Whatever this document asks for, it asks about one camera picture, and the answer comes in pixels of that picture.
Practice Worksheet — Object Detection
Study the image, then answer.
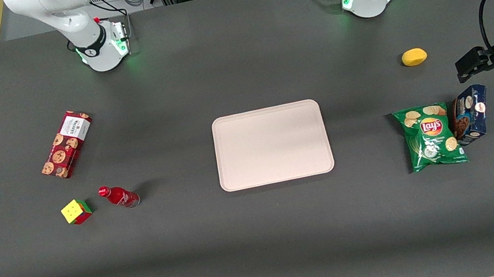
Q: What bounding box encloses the red tartan cookie box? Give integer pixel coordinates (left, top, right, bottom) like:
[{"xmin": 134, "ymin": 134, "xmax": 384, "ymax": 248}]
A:
[{"xmin": 32, "ymin": 107, "xmax": 102, "ymax": 183}]

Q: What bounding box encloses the dark blue cookie box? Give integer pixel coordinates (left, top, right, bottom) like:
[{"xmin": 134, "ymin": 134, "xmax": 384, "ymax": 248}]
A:
[{"xmin": 446, "ymin": 82, "xmax": 494, "ymax": 148}]

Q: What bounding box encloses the beige plastic tray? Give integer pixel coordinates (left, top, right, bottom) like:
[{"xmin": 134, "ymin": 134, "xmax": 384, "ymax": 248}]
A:
[{"xmin": 208, "ymin": 97, "xmax": 337, "ymax": 194}]

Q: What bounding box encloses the green lays chips bag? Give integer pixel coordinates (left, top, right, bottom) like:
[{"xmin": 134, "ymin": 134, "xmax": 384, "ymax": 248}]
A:
[{"xmin": 392, "ymin": 99, "xmax": 470, "ymax": 175}]

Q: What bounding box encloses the red coke bottle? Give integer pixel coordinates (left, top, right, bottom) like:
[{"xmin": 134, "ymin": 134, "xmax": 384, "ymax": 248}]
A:
[{"xmin": 98, "ymin": 180, "xmax": 142, "ymax": 214}]

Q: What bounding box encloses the yellow lemon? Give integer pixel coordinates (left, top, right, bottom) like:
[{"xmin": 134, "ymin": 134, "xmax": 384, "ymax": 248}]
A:
[{"xmin": 400, "ymin": 46, "xmax": 429, "ymax": 68}]

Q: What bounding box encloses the dark grey table cover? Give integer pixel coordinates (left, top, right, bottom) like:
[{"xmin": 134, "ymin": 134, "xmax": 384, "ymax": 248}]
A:
[{"xmin": 0, "ymin": 0, "xmax": 494, "ymax": 277}]

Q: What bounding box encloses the rubik's cube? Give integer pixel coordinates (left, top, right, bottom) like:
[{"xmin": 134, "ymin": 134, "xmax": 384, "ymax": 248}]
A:
[{"xmin": 59, "ymin": 197, "xmax": 95, "ymax": 228}]

